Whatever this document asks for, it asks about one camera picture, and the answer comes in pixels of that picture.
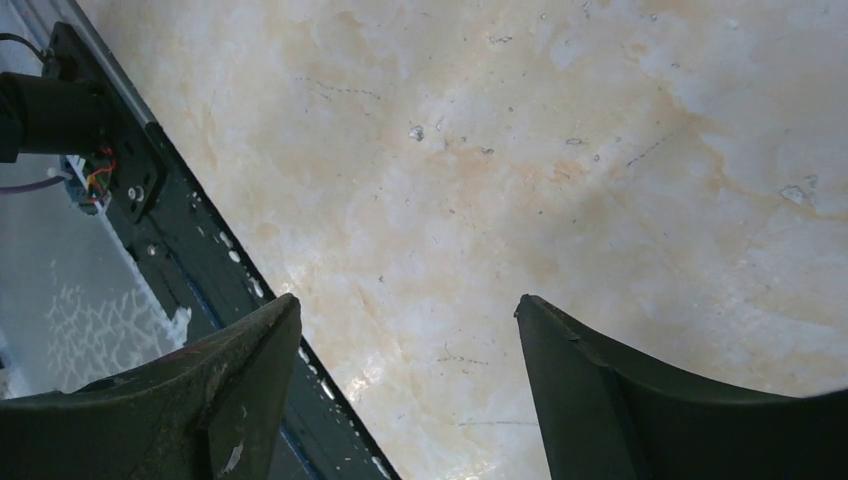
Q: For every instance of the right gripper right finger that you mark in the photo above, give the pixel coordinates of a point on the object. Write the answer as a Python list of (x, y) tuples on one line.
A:
[(609, 411)]

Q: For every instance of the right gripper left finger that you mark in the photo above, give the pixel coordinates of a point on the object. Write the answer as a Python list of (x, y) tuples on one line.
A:
[(211, 410)]

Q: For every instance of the aluminium frame rail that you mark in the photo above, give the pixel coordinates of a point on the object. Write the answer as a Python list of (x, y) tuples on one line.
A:
[(38, 19)]

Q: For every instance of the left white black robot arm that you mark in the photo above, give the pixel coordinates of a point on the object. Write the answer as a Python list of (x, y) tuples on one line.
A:
[(49, 116)]

